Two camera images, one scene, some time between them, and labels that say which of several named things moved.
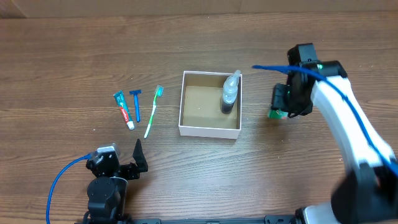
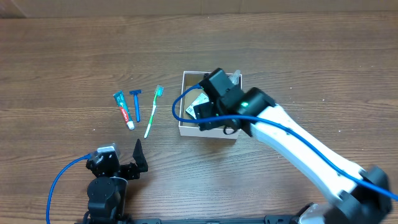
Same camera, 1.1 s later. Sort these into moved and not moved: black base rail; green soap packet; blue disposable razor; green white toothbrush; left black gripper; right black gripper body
Moved: right black gripper body; green soap packet
Not moved: blue disposable razor; left black gripper; green white toothbrush; black base rail
